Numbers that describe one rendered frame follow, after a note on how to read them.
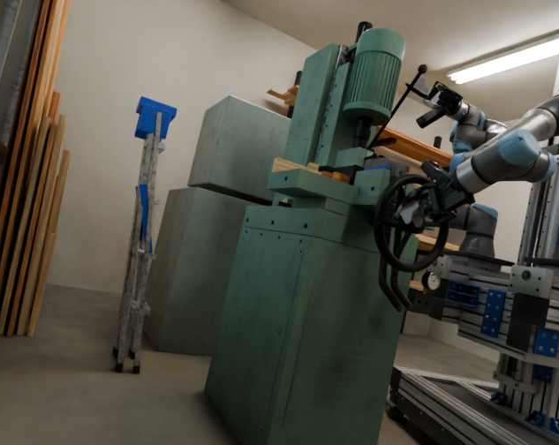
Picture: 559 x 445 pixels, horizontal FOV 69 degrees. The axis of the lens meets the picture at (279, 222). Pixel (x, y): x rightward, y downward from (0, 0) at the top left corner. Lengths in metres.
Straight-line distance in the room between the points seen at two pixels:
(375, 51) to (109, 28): 2.63
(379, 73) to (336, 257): 0.68
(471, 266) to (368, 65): 0.96
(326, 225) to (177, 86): 2.72
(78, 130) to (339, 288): 2.73
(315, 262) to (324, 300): 0.13
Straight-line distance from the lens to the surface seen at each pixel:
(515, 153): 0.94
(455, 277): 1.92
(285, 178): 1.28
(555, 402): 1.91
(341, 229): 1.30
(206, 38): 3.99
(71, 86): 3.66
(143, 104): 1.90
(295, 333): 1.27
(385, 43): 1.62
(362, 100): 1.53
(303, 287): 1.25
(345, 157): 1.55
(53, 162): 2.19
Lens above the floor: 0.65
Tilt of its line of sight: 4 degrees up
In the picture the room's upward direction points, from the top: 13 degrees clockwise
